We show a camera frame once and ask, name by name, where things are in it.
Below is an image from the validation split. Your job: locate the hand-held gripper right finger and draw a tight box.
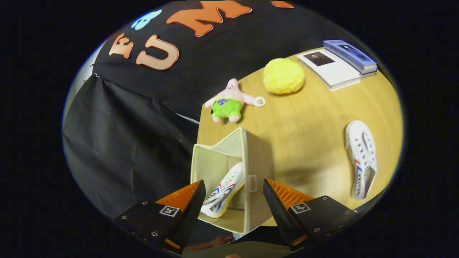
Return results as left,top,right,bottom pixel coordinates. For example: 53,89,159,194
263,178,359,251

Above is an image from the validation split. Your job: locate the white canvas shoe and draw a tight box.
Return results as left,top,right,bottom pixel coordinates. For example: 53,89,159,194
345,120,378,201
200,162,246,219

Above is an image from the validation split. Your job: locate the pink starfish plush toy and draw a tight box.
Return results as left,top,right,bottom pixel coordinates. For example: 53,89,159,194
204,78,266,124

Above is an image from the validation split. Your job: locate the yellow plush bread toy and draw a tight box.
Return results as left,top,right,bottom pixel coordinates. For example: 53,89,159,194
263,58,306,95

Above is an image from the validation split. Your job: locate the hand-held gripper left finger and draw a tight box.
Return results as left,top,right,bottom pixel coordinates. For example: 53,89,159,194
113,180,207,255

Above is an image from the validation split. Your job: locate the white book with portrait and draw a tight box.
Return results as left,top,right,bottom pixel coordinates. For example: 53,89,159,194
297,48,361,92

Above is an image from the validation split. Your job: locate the blue spined book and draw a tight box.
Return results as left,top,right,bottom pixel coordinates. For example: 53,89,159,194
337,64,378,75

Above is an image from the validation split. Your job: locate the blue book with figure cover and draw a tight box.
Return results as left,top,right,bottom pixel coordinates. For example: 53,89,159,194
323,39,378,71

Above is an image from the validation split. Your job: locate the beige fabric storage box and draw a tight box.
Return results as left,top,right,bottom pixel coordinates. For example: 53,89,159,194
190,126,276,235

